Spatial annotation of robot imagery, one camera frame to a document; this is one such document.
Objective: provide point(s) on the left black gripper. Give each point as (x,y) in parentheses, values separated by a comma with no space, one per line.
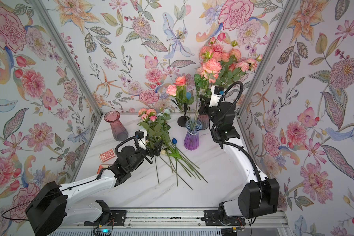
(156,152)

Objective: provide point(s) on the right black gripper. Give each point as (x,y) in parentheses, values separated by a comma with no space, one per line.
(207,109)

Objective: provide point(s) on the smoky pink glass vase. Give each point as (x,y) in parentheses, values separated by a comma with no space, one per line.
(119,132)

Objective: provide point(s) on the coral pink rose stem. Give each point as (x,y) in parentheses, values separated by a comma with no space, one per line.
(182,81)

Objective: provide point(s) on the pink rose cluster stem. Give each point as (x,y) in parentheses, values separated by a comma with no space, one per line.
(214,50)

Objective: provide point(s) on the large pink rose stem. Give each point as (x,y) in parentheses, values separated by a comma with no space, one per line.
(177,93)

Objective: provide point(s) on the pink rose spray stem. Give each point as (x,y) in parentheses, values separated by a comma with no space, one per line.
(206,76)

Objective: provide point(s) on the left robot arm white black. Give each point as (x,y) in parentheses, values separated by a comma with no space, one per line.
(54,206)

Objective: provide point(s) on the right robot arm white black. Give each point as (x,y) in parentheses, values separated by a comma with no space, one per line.
(259,195)

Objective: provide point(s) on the red glass vase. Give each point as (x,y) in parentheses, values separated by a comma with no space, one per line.
(204,119)

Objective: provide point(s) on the purple blue glass vase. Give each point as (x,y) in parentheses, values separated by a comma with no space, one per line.
(191,141)

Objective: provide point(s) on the pink flower bouquet green stems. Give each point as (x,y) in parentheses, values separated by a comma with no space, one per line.
(158,129)

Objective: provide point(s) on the blue microphone on black stand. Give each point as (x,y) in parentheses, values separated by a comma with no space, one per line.
(183,116)

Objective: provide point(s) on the red playing card box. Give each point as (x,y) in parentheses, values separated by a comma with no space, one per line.
(107,155)

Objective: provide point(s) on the orange red card box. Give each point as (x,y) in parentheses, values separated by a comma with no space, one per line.
(103,166)

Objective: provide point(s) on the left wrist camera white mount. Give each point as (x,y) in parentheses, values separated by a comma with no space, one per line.
(141,137)

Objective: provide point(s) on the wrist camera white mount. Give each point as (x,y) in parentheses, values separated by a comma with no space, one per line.
(216,94)
(141,137)

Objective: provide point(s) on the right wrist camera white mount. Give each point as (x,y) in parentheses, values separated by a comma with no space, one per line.
(216,94)

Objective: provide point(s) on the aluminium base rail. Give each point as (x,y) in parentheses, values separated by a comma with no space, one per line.
(179,222)

